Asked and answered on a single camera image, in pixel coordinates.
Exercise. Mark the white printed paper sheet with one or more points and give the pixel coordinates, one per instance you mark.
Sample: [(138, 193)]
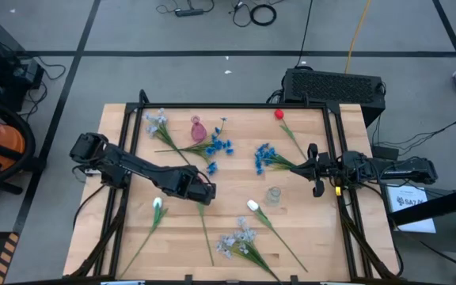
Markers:
[(410, 210)]

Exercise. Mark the black power strip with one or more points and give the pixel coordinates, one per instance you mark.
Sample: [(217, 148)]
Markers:
[(188, 12)]

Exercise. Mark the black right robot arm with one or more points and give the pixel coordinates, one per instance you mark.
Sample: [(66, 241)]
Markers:
[(402, 170)]

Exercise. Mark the black metal table frame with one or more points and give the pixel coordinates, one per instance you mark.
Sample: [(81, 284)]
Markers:
[(232, 106)]

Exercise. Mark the clear glass vase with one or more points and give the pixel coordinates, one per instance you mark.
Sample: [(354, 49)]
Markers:
[(273, 196)]

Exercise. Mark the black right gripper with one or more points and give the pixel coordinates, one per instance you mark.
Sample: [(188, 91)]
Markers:
[(327, 168)]

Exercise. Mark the black power adapter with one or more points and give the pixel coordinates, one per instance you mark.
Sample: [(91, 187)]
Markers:
[(385, 153)]

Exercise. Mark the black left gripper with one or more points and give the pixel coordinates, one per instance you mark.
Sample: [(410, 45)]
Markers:
[(190, 186)]

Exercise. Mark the pink glass vase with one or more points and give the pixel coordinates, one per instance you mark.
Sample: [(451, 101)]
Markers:
[(198, 132)]

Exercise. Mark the white artificial tulip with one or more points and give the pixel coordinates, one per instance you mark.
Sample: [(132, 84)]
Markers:
[(253, 205), (157, 202)]

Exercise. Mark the orange and black vacuum cleaner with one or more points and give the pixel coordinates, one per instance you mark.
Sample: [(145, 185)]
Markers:
[(2, 142)]

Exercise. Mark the black side stand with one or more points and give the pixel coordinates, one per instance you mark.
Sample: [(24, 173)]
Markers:
[(434, 206)]

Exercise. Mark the grey-white artificial flower bunch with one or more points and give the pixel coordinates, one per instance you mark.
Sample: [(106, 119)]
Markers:
[(158, 118), (236, 241)]

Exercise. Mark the black computer case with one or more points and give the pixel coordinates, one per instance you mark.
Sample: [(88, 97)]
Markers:
[(331, 87)]

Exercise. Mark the blue artificial flower bunch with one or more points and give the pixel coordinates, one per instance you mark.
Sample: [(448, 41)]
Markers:
[(216, 146), (263, 156)]

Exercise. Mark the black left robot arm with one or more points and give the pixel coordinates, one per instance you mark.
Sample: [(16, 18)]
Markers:
[(133, 164)]

